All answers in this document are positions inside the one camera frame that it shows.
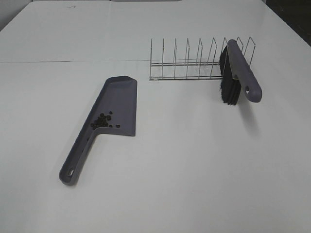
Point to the purple plastic dustpan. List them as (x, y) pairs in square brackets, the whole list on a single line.
[(119, 95)]

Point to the pile of coffee beans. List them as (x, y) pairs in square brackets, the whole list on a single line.
[(104, 120)]

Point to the chrome wire dish rack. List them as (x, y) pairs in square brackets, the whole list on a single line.
[(186, 61)]

